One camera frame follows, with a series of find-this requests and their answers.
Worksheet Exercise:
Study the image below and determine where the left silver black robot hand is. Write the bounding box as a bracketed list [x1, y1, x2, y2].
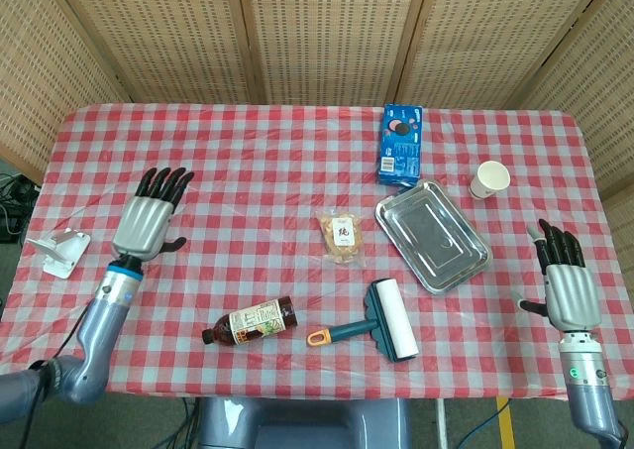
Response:
[111, 167, 195, 262]

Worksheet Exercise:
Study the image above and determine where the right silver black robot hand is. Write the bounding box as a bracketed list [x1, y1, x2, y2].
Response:
[517, 218, 603, 332]

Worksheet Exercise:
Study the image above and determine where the pastry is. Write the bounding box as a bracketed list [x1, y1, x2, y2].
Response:
[316, 209, 368, 268]

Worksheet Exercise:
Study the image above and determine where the stainless steel rectangular tray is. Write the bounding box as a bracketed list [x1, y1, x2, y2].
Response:
[373, 178, 494, 296]

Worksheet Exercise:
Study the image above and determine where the white plastic holder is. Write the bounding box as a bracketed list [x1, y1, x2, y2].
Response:
[25, 228, 92, 280]

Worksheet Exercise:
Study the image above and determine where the white paper cup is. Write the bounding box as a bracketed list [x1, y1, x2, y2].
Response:
[469, 160, 512, 201]

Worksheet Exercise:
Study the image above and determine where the red white checkered tablecloth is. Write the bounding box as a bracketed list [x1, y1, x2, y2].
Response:
[0, 102, 608, 403]

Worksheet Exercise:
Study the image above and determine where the brown tea bottle with label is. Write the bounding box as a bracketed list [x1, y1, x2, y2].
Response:
[201, 295, 299, 347]

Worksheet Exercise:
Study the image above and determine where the white table leg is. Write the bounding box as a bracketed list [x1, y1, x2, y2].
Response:
[434, 397, 448, 449]

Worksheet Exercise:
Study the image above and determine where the blue cookie box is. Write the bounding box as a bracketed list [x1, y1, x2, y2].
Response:
[376, 103, 425, 188]

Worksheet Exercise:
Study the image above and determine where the grey robot torso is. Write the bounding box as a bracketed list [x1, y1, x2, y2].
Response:
[197, 396, 415, 449]

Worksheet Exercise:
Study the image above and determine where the woven bamboo folding screen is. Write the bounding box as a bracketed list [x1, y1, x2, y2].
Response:
[0, 0, 634, 301]

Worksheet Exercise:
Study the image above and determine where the black cable bundle on floor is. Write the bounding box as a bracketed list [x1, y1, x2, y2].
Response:
[0, 170, 37, 246]

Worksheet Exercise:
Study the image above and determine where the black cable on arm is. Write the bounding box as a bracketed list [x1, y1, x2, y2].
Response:
[29, 299, 96, 405]

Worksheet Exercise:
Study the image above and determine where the blue floor cable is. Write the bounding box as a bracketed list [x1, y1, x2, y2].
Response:
[458, 397, 512, 449]

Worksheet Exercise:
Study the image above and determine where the teal lint roller orange handle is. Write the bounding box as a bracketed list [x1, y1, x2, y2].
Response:
[305, 278, 420, 363]

